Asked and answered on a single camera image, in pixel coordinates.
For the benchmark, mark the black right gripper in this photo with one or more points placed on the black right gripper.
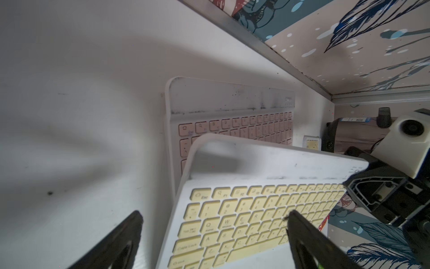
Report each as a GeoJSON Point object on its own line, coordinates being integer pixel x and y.
{"type": "Point", "coordinates": [387, 193]}

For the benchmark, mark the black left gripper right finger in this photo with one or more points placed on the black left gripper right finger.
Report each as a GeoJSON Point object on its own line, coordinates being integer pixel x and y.
{"type": "Point", "coordinates": [310, 248]}

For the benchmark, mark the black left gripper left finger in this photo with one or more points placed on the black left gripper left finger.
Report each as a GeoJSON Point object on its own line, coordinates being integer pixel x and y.
{"type": "Point", "coordinates": [118, 249]}

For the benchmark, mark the yellow keyboard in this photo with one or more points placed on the yellow keyboard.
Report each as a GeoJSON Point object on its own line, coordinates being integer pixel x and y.
{"type": "Point", "coordinates": [233, 196]}
{"type": "Point", "coordinates": [312, 142]}

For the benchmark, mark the red small packet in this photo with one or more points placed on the red small packet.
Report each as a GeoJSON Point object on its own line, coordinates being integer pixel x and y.
{"type": "Point", "coordinates": [323, 223]}

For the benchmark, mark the steel rice cooker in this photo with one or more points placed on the steel rice cooker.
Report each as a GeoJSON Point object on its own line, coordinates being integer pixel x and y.
{"type": "Point", "coordinates": [363, 133]}

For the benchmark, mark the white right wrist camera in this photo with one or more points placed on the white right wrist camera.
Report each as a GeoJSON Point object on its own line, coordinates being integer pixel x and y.
{"type": "Point", "coordinates": [407, 145]}

